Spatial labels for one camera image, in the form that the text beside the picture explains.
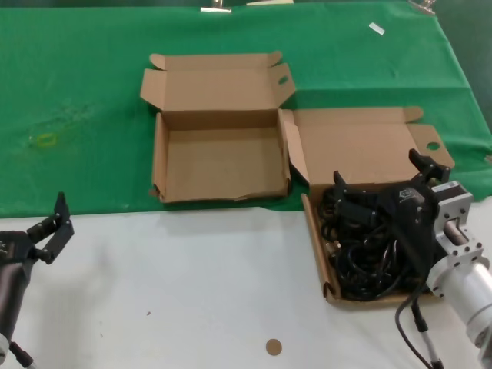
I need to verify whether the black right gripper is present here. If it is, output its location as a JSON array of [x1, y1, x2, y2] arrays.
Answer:
[[332, 148, 452, 286]]

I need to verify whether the black cable with plug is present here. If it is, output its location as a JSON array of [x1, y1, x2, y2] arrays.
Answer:
[[8, 341, 36, 369]]

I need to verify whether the black power cable pile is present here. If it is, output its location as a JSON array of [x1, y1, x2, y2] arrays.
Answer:
[[318, 184, 435, 301]]

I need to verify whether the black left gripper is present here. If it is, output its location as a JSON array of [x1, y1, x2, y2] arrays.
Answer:
[[0, 191, 75, 272]]

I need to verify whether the green table cloth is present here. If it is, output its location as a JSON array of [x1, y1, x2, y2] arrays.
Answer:
[[0, 2, 492, 220]]

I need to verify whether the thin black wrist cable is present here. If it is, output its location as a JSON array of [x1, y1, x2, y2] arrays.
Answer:
[[394, 284, 434, 369]]

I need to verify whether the cardboard box with round hole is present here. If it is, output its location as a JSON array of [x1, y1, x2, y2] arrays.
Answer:
[[277, 106, 457, 311]]

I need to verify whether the cardboard box with oval hole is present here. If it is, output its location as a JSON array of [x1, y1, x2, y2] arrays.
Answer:
[[138, 51, 297, 204]]

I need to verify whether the cable with metal connector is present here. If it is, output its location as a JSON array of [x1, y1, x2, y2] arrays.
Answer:
[[410, 298, 445, 369]]

